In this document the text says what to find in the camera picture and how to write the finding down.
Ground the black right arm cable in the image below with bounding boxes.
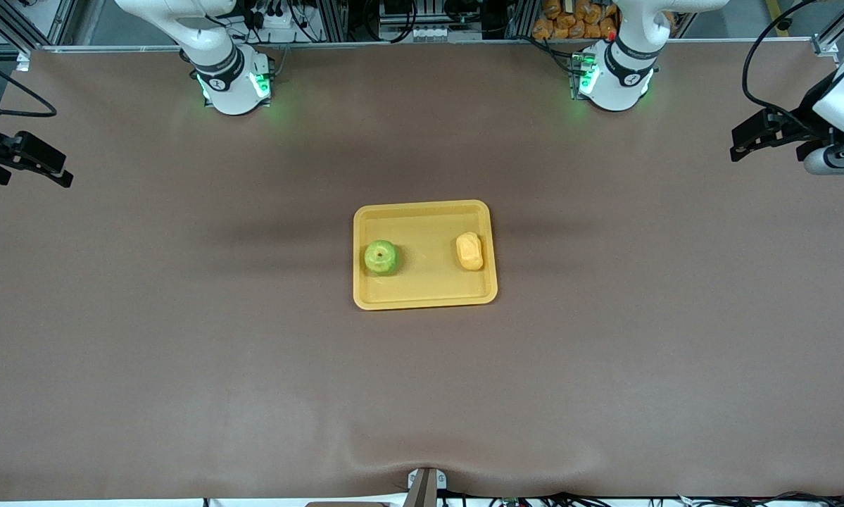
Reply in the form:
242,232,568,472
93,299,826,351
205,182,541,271
0,51,58,119

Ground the green apple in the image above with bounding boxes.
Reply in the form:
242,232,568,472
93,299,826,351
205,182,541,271
363,239,401,276

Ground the yellow potato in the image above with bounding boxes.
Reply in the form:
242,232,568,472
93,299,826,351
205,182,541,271
455,232,484,271

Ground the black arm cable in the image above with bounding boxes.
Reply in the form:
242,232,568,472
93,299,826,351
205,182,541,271
741,0,820,115
0,51,58,119

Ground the yellow plastic tray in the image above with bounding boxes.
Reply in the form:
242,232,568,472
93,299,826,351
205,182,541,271
353,200,498,311

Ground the bag of orange items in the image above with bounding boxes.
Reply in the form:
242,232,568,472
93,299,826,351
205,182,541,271
532,0,619,40

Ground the silver table edge rail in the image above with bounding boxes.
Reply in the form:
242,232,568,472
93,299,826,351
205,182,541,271
31,37,815,54

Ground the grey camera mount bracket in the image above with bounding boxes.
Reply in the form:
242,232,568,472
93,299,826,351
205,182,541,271
407,467,448,507

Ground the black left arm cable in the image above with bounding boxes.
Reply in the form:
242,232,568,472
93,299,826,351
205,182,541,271
741,0,820,115

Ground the brown table mat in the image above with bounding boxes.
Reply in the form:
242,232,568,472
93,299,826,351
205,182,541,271
0,41,844,502

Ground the white power strip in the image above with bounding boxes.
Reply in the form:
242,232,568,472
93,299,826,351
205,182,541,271
242,6,303,33

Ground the aluminium frame post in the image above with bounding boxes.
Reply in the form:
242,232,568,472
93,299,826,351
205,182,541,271
811,0,844,57
0,0,34,71

